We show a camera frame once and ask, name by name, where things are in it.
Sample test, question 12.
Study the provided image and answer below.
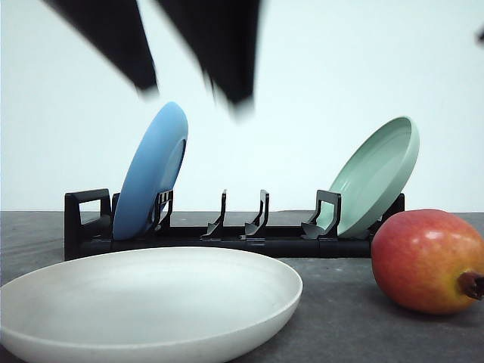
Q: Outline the white plate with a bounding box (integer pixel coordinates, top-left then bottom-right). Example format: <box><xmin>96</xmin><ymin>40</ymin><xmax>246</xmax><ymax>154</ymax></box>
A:
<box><xmin>0</xmin><ymin>248</ymin><xmax>304</xmax><ymax>363</ymax></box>

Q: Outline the red yellow pomegranate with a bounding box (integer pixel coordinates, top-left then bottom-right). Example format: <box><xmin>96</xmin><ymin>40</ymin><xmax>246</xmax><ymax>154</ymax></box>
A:
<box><xmin>371</xmin><ymin>209</ymin><xmax>484</xmax><ymax>315</ymax></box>

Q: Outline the green plate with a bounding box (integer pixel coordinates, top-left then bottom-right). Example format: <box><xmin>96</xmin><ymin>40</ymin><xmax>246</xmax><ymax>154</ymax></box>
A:
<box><xmin>330</xmin><ymin>116</ymin><xmax>420</xmax><ymax>237</ymax></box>

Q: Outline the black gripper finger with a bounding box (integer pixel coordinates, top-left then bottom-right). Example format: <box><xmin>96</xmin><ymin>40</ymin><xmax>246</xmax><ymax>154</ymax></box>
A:
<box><xmin>43</xmin><ymin>0</ymin><xmax>159</xmax><ymax>100</ymax></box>
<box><xmin>157</xmin><ymin>0</ymin><xmax>261</xmax><ymax>122</ymax></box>

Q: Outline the black plastic dish rack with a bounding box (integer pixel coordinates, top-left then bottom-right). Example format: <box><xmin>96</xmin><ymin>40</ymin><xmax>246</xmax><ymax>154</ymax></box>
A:
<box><xmin>64</xmin><ymin>188</ymin><xmax>405</xmax><ymax>259</ymax></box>

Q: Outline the blue plate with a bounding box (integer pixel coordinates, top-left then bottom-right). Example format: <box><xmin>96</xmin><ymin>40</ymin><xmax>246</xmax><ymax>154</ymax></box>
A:
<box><xmin>113</xmin><ymin>101</ymin><xmax>188</xmax><ymax>240</ymax></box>

